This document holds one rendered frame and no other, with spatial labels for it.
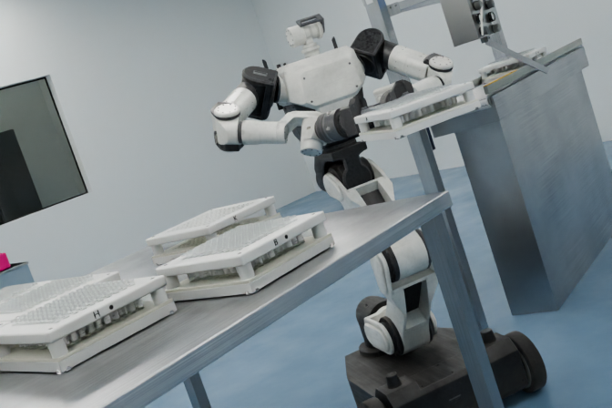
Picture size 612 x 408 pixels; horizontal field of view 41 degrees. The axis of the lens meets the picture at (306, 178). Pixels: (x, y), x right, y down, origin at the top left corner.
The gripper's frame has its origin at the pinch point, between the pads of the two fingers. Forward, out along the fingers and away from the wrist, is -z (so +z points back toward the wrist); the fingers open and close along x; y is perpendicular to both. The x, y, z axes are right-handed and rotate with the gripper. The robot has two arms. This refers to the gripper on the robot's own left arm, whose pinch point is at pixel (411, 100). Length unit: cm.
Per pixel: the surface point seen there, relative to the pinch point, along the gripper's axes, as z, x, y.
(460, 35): 72, -14, -48
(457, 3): 70, -25, -50
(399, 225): -65, 20, 30
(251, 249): -78, 12, 60
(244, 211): -21, 11, 55
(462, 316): -53, 45, 20
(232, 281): -77, 16, 65
